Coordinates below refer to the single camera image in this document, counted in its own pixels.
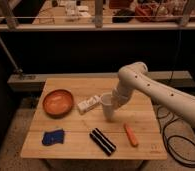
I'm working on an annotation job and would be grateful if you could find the diagonal metal strut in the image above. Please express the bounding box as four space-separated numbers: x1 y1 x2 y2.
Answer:
0 36 23 78

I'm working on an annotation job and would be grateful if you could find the blue cloth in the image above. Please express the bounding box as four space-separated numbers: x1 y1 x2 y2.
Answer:
42 129 65 146

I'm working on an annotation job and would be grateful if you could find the white tube with cap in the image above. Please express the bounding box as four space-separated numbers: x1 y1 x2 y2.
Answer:
77 95 100 114

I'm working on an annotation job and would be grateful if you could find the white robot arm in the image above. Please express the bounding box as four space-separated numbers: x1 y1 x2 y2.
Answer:
112 62 195 129

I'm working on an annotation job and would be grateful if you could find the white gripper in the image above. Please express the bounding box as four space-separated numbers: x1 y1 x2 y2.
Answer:
112 88 131 109

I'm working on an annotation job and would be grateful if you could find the black striped rectangular block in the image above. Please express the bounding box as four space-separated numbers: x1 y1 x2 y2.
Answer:
89 128 116 156

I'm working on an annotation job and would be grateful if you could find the orange carrot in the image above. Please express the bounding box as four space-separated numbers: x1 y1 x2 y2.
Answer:
124 124 138 147

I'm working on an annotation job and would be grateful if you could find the black cable on floor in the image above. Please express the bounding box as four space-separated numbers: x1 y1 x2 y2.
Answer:
156 104 195 169

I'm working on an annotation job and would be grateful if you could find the grey metal rail beam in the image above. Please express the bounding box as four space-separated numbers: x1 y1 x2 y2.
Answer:
7 70 194 92

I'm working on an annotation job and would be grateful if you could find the wooden table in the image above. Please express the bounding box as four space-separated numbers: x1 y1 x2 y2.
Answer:
20 77 168 161

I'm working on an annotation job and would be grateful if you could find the orange round bowl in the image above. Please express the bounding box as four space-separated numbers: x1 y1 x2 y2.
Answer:
42 89 74 118

